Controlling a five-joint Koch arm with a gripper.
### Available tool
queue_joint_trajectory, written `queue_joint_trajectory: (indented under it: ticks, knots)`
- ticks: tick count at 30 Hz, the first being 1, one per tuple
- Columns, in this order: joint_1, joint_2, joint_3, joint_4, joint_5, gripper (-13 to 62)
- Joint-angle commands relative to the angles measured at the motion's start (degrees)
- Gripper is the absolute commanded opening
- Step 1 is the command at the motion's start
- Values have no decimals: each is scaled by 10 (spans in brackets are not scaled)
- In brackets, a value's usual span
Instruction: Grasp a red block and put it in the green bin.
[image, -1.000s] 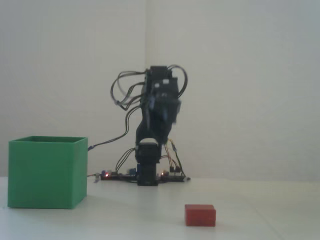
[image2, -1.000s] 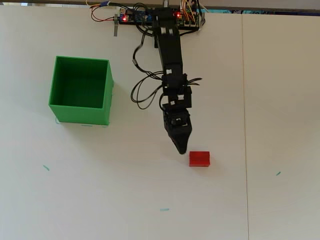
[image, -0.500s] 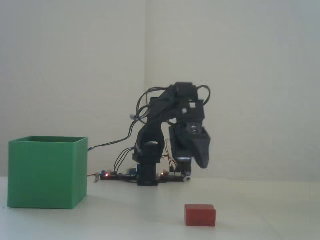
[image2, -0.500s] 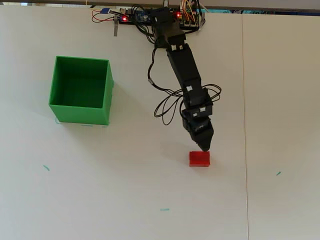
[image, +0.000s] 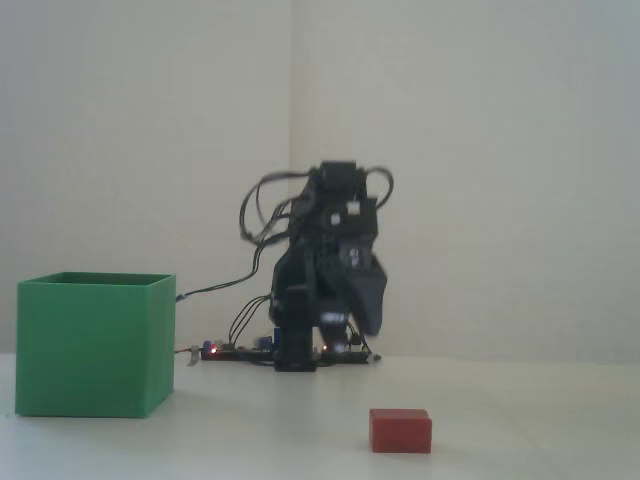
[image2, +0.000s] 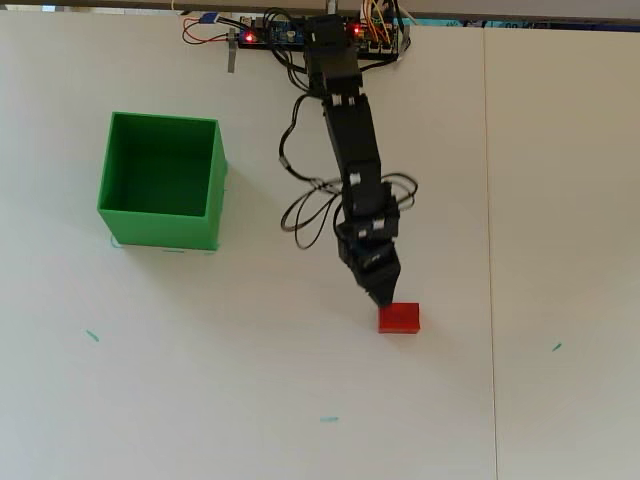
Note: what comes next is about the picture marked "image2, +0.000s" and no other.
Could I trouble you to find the circuit board with white connectors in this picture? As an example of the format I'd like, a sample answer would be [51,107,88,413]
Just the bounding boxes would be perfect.
[349,19,401,55]

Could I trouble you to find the blue circuit board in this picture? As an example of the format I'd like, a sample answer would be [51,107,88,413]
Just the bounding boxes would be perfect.
[238,16,307,49]

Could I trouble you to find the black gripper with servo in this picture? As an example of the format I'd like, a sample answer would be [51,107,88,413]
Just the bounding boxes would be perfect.
[336,204,403,308]

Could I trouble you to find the thin red wire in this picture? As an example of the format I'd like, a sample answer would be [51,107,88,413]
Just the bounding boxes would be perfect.
[181,16,236,46]

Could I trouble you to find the red rectangular block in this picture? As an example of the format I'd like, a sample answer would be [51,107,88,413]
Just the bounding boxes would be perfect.
[377,302,422,335]

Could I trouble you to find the coloured jumper wires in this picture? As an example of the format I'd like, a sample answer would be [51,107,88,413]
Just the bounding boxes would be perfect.
[360,0,401,44]

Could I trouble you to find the green square plastic bin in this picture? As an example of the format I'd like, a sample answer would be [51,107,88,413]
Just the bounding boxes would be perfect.
[96,110,230,251]

